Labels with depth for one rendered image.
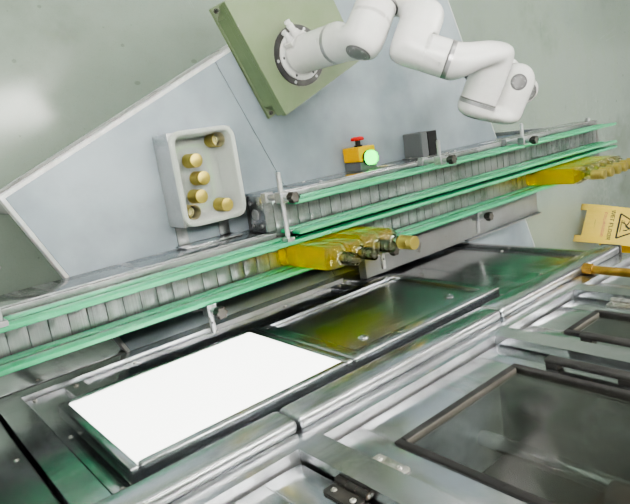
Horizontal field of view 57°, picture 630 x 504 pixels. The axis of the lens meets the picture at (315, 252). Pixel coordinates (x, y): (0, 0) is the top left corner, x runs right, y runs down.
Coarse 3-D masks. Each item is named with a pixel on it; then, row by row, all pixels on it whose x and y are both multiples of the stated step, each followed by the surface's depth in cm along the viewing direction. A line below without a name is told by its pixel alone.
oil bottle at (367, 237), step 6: (330, 234) 148; (336, 234) 146; (342, 234) 145; (348, 234) 143; (354, 234) 142; (360, 234) 141; (366, 234) 140; (372, 234) 140; (378, 234) 141; (366, 240) 138; (372, 240) 139; (366, 246) 139; (372, 246) 138
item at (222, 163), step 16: (208, 128) 136; (224, 128) 139; (176, 144) 139; (192, 144) 142; (224, 144) 143; (176, 160) 132; (208, 160) 145; (224, 160) 145; (176, 176) 132; (224, 176) 146; (240, 176) 143; (208, 192) 146; (224, 192) 148; (240, 192) 143; (208, 208) 146; (240, 208) 144; (192, 224) 135
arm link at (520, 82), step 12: (516, 72) 136; (528, 72) 136; (516, 84) 136; (528, 84) 136; (504, 96) 138; (516, 96) 137; (528, 96) 138; (468, 108) 132; (480, 108) 131; (492, 108) 132; (504, 108) 138; (516, 108) 138; (492, 120) 135; (504, 120) 137; (516, 120) 140
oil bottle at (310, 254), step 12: (288, 252) 143; (300, 252) 139; (312, 252) 136; (324, 252) 132; (336, 252) 131; (288, 264) 144; (300, 264) 140; (312, 264) 137; (324, 264) 133; (336, 264) 132
